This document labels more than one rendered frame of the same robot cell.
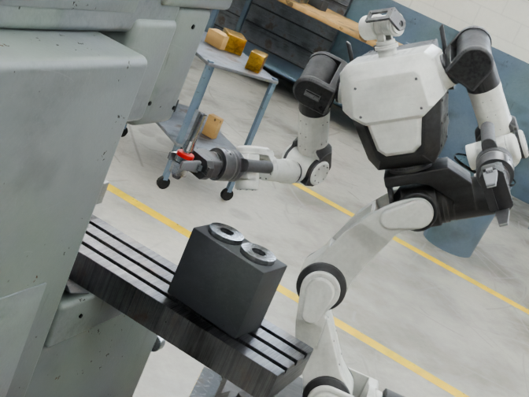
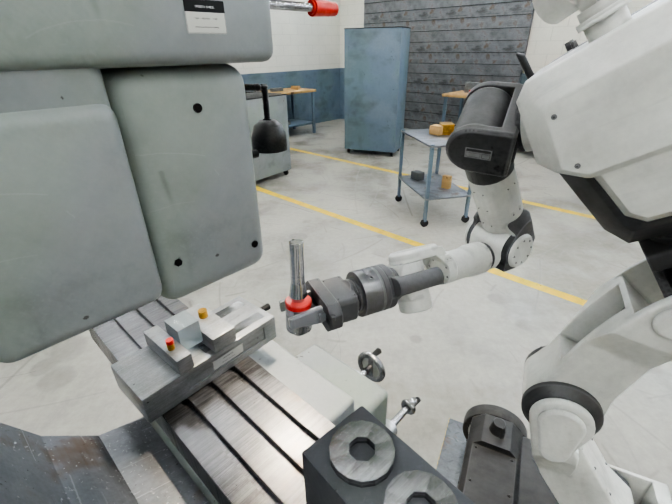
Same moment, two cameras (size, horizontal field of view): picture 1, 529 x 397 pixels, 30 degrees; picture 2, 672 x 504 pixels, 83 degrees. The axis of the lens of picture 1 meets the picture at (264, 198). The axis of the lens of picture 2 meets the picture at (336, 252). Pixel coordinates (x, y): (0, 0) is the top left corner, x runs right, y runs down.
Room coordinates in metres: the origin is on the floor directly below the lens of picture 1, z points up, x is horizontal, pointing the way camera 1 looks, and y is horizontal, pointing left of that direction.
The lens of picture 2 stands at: (1.95, -0.06, 1.65)
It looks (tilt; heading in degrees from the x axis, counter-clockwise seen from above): 28 degrees down; 24
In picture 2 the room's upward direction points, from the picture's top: 1 degrees counter-clockwise
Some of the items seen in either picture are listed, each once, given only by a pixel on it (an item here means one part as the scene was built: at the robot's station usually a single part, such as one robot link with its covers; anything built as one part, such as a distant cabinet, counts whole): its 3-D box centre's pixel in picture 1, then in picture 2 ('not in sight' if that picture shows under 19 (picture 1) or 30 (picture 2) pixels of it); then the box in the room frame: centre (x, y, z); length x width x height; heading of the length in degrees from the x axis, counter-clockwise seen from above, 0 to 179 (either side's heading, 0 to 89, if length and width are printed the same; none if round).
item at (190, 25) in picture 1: (142, 50); (174, 176); (2.39, 0.42, 1.47); 0.21 x 0.19 x 0.32; 71
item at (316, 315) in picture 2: (190, 166); (307, 319); (2.41, 0.21, 1.24); 0.06 x 0.02 x 0.03; 139
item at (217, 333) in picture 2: not in sight; (206, 326); (2.49, 0.53, 1.06); 0.15 x 0.06 x 0.04; 74
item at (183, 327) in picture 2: not in sight; (183, 330); (2.44, 0.55, 1.08); 0.06 x 0.05 x 0.06; 74
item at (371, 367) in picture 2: not in sight; (364, 372); (2.86, 0.25, 0.67); 0.16 x 0.12 x 0.12; 161
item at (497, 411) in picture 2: not in sight; (494, 431); (2.94, -0.18, 0.50); 0.20 x 0.05 x 0.20; 88
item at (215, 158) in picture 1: (209, 164); (346, 297); (2.50, 0.17, 1.24); 0.13 x 0.12 x 0.10; 49
